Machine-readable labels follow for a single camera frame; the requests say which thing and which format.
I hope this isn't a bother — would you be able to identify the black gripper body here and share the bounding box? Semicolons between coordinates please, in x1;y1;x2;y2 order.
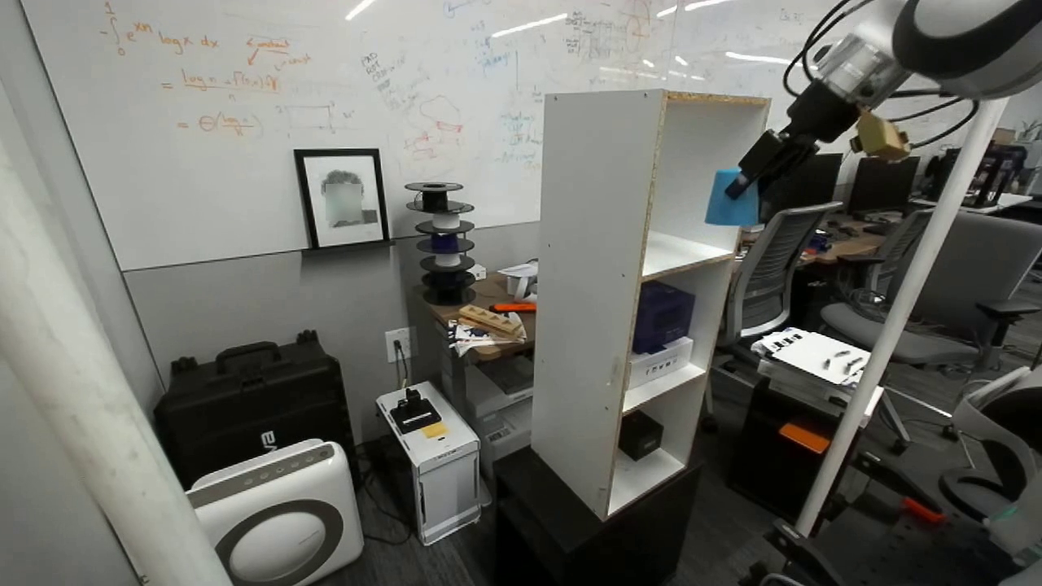
738;83;860;191

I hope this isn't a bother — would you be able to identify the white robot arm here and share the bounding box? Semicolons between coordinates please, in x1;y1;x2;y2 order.
727;0;1042;200

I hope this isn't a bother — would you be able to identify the white wooden shelf cabinet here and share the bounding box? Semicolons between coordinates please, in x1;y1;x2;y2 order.
531;89;768;519

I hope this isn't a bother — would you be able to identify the black cabinet base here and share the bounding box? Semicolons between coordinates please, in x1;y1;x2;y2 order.
495;450;701;586

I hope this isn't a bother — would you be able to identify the dark blue storage box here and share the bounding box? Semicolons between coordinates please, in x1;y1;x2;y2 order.
632;283;694;355

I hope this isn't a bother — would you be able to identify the white pole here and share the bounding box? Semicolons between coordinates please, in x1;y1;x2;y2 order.
793;99;1006;536

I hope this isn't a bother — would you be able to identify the white box on shelf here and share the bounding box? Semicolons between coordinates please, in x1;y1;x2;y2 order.
627;337;694;386

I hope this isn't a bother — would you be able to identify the grey office chair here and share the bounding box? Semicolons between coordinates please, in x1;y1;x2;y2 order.
822;208;1042;364

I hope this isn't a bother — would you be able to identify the small black box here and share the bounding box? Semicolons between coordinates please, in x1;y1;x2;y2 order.
620;410;664;460

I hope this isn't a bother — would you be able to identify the stack of filament spools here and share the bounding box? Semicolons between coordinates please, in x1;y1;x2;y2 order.
409;181;477;307

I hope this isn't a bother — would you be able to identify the framed portrait picture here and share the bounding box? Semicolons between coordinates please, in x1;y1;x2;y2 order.
294;146;389;250

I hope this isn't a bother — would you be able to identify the white computer tower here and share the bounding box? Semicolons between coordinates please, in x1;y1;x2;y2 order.
377;382;481;546

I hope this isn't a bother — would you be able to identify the black hard case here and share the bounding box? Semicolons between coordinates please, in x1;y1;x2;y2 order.
153;328;356;485

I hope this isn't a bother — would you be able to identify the white air purifier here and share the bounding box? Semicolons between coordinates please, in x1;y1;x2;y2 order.
185;440;364;586

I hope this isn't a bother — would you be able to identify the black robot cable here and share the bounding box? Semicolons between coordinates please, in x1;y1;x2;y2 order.
779;0;986;154

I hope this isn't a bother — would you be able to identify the gold wrist camera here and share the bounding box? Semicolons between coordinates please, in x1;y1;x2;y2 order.
851;111;907;160

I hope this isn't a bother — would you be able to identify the white wall outlet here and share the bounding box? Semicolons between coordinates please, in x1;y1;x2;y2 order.
384;325;415;363

